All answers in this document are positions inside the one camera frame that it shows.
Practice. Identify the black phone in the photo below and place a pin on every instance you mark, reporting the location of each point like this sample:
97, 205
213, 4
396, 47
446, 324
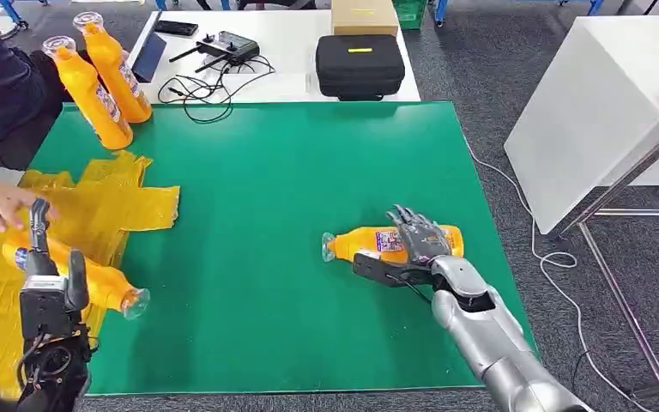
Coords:
176, 28

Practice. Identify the yellow plastic sheet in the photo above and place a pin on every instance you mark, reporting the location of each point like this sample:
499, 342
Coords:
136, 210

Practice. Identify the white table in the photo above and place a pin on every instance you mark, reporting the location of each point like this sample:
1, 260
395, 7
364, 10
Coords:
284, 34

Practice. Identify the green crate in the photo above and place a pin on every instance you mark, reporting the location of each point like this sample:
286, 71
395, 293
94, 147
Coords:
410, 11

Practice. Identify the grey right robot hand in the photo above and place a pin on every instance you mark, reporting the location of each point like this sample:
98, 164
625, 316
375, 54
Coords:
423, 241

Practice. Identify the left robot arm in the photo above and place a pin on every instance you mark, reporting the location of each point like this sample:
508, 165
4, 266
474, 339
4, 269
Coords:
56, 369

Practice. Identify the blue wheeled cart leg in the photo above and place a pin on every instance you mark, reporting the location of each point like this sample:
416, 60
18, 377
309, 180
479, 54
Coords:
11, 11

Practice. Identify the black remote controller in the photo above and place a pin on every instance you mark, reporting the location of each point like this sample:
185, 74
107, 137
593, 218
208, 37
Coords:
234, 45

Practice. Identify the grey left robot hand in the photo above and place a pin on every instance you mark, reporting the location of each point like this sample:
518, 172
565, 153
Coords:
51, 307

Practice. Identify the cardboard box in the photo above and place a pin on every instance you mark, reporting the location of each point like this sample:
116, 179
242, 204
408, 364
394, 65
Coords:
363, 17

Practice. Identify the blue metal frame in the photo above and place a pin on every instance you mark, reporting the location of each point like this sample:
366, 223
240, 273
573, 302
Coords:
440, 10

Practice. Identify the dark blue tablet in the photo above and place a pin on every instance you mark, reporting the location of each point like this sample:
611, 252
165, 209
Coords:
149, 57

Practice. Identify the green table mat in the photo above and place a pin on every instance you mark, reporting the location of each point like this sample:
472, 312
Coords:
278, 199

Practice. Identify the person's hand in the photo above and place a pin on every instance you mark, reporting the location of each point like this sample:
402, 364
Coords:
5, 204

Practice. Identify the white desk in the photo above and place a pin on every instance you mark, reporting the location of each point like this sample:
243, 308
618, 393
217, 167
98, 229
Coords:
591, 113

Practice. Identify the black carrying case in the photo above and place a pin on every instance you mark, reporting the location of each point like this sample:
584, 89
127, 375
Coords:
359, 71

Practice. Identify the orange drink bottle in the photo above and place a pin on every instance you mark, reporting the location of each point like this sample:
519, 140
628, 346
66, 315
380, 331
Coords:
352, 244
91, 105
105, 284
114, 71

